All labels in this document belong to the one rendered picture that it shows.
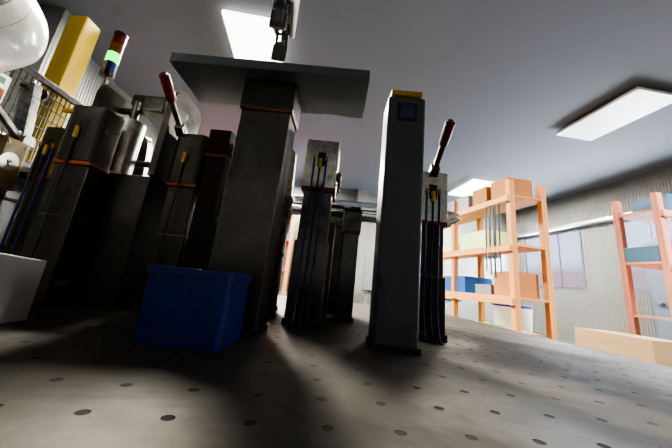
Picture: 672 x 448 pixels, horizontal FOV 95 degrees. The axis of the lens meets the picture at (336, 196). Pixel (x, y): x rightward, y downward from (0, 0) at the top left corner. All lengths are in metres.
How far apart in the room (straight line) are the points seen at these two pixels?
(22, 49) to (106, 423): 0.60
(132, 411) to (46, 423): 0.04
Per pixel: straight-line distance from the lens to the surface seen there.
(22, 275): 0.58
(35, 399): 0.30
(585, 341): 3.05
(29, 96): 1.17
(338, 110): 0.69
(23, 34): 0.74
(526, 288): 4.29
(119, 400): 0.29
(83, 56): 2.22
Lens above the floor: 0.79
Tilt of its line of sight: 16 degrees up
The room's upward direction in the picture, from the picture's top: 6 degrees clockwise
